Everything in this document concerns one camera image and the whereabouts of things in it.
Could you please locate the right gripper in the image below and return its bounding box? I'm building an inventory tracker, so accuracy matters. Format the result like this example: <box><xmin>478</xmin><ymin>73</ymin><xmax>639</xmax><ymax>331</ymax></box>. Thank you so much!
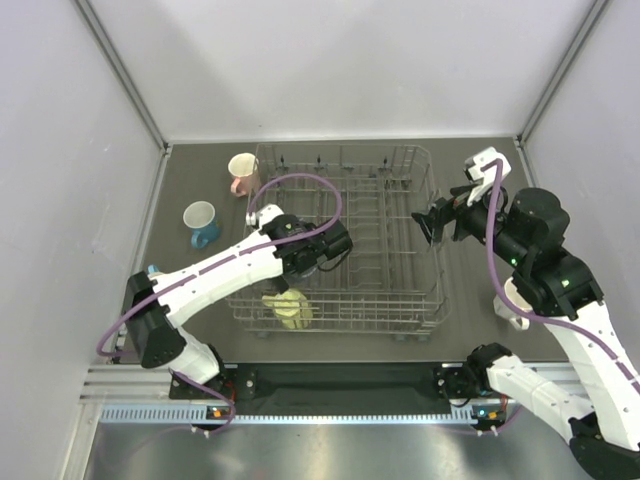
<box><xmin>412</xmin><ymin>177</ymin><xmax>528</xmax><ymax>267</ymax></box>

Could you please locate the yellow mug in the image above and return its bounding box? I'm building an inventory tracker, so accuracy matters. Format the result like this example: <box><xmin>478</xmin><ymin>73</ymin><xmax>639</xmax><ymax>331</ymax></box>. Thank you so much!
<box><xmin>262</xmin><ymin>289</ymin><xmax>314</xmax><ymax>330</ymax></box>

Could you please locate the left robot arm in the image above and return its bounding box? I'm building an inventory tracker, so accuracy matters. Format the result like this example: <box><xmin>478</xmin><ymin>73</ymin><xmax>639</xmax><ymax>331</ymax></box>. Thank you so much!
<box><xmin>123</xmin><ymin>204</ymin><xmax>353</xmax><ymax>397</ymax></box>

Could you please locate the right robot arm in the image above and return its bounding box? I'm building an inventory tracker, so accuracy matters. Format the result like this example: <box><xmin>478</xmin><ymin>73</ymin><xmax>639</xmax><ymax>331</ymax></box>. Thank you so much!
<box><xmin>411</xmin><ymin>187</ymin><xmax>639</xmax><ymax>479</ymax></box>

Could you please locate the blue floral mug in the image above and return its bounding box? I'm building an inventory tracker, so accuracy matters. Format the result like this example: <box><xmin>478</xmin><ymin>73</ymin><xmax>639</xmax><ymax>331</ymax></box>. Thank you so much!
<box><xmin>182</xmin><ymin>200</ymin><xmax>221</xmax><ymax>249</ymax></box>

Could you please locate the pink mug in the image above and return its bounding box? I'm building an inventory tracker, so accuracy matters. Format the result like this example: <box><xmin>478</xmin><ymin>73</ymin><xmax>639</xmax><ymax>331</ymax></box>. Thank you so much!
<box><xmin>228</xmin><ymin>153</ymin><xmax>261</xmax><ymax>197</ymax></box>

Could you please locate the white mug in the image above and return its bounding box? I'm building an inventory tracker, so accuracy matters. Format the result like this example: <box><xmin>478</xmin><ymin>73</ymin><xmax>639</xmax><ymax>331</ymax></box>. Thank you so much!
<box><xmin>493</xmin><ymin>277</ymin><xmax>531</xmax><ymax>331</ymax></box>

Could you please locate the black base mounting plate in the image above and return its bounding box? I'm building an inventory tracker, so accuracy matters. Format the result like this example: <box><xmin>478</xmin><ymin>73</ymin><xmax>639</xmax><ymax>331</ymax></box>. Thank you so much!
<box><xmin>170</xmin><ymin>362</ymin><xmax>497</xmax><ymax>402</ymax></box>

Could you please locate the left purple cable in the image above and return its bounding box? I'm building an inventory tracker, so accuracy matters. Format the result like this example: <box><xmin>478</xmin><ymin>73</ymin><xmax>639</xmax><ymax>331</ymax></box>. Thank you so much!
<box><xmin>94</xmin><ymin>172</ymin><xmax>345</xmax><ymax>434</ymax></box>

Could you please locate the purple cable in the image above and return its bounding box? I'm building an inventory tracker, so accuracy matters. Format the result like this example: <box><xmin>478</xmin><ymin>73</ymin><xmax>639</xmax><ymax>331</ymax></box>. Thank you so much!
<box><xmin>477</xmin><ymin>158</ymin><xmax>640</xmax><ymax>435</ymax></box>
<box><xmin>94</xmin><ymin>172</ymin><xmax>345</xmax><ymax>434</ymax></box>

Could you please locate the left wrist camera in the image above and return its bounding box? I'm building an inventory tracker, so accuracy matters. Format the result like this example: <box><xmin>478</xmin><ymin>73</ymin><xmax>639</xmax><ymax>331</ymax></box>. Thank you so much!
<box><xmin>245</xmin><ymin>204</ymin><xmax>284</xmax><ymax>230</ymax></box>

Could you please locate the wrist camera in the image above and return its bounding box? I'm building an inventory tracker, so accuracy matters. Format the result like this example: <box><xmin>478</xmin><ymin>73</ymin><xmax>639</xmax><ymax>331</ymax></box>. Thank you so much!
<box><xmin>245</xmin><ymin>204</ymin><xmax>284</xmax><ymax>230</ymax></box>
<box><xmin>464</xmin><ymin>147</ymin><xmax>511</xmax><ymax>206</ymax></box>

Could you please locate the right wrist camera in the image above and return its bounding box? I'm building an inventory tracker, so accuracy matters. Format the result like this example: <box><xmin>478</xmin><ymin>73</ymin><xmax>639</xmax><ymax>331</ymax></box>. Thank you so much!
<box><xmin>464</xmin><ymin>147</ymin><xmax>511</xmax><ymax>206</ymax></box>

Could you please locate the grey wire dish rack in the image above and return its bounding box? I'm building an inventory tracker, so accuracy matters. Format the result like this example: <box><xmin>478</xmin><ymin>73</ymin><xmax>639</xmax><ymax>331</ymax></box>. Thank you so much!
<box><xmin>228</xmin><ymin>143</ymin><xmax>450</xmax><ymax>341</ymax></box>

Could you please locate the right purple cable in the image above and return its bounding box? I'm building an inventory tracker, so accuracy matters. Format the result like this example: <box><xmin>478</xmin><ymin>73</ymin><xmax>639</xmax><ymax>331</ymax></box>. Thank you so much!
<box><xmin>477</xmin><ymin>158</ymin><xmax>640</xmax><ymax>435</ymax></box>

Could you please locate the aluminium frame rail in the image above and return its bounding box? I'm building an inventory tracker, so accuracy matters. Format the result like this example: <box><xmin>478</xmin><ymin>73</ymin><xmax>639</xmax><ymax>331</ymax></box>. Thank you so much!
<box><xmin>81</xmin><ymin>360</ymin><xmax>587</xmax><ymax>435</ymax></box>

